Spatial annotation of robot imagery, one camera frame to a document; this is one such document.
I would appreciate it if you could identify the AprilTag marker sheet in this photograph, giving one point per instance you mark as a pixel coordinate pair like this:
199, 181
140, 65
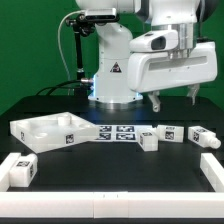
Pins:
118, 133

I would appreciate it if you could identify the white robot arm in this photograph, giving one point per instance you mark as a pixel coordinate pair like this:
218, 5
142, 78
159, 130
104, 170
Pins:
136, 18

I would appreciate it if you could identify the grey camera on stand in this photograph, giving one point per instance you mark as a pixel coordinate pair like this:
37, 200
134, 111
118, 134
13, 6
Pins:
99, 15

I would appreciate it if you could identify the black camera stand pole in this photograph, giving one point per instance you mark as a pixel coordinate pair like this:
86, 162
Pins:
80, 29

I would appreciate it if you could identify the white U-shaped obstacle fence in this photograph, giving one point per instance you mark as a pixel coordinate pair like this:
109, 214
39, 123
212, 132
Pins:
115, 204

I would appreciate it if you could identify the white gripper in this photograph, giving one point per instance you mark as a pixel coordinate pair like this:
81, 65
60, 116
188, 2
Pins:
155, 65

